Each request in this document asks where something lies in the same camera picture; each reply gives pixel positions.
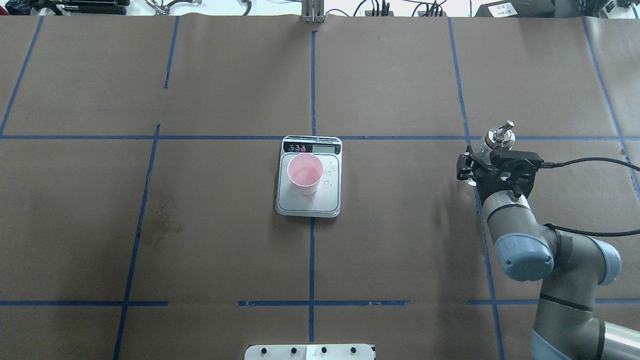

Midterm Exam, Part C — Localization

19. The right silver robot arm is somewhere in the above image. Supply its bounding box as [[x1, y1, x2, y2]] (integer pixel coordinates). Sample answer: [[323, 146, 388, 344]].
[[456, 146, 640, 360]]

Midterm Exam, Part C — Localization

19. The clear glass sauce bottle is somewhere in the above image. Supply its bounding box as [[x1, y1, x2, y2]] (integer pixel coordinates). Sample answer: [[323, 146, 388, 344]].
[[465, 120, 515, 187]]

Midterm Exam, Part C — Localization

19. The black box with label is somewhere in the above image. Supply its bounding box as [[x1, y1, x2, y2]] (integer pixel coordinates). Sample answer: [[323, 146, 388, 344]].
[[474, 0, 556, 18]]

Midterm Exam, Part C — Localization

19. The pink plastic cup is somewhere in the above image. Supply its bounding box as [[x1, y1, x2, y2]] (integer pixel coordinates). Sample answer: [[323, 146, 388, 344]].
[[286, 153, 323, 196]]

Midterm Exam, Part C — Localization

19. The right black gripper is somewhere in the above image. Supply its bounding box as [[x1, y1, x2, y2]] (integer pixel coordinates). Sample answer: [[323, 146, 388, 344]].
[[455, 146, 544, 201]]

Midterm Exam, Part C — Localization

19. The aluminium frame post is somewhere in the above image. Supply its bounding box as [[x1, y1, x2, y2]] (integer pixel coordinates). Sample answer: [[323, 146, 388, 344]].
[[300, 0, 326, 24]]

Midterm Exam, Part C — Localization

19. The black folded tripod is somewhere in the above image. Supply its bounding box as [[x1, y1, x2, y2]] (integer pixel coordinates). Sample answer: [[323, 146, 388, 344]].
[[27, 0, 131, 16]]

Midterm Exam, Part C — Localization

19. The silver digital kitchen scale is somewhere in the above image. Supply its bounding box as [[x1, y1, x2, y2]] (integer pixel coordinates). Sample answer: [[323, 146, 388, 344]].
[[275, 136, 343, 218]]

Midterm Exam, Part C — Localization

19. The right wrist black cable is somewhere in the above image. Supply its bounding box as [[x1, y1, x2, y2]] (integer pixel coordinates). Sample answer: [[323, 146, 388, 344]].
[[538, 157, 640, 238]]

